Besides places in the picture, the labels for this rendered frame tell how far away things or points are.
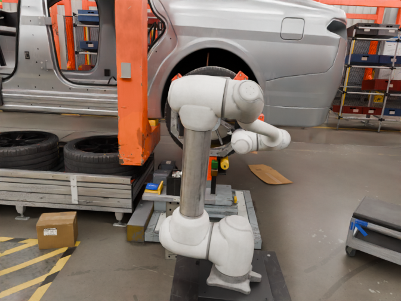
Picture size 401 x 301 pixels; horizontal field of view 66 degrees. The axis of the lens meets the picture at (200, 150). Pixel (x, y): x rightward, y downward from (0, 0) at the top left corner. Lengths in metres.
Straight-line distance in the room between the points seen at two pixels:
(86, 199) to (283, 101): 1.67
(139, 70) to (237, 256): 1.25
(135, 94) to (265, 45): 1.06
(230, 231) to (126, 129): 1.10
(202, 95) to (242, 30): 1.51
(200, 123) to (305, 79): 1.62
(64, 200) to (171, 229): 1.35
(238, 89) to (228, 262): 0.70
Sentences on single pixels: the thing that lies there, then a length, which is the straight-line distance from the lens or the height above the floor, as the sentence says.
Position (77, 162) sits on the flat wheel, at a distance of 2.51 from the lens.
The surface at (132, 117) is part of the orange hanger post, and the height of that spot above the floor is 0.85.
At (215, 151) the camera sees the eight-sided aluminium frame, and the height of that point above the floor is 0.61.
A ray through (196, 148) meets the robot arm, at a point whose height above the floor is 0.93.
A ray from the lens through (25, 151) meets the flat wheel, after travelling 2.77.
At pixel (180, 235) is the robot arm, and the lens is 1.29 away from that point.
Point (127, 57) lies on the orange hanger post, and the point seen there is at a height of 1.22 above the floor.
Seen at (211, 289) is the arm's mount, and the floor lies 0.34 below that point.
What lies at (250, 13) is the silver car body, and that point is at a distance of 2.51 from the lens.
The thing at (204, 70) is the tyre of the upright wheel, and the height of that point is 1.16.
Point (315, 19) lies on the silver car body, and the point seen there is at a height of 1.54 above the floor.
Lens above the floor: 1.23
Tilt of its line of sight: 17 degrees down
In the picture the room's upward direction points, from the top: 3 degrees clockwise
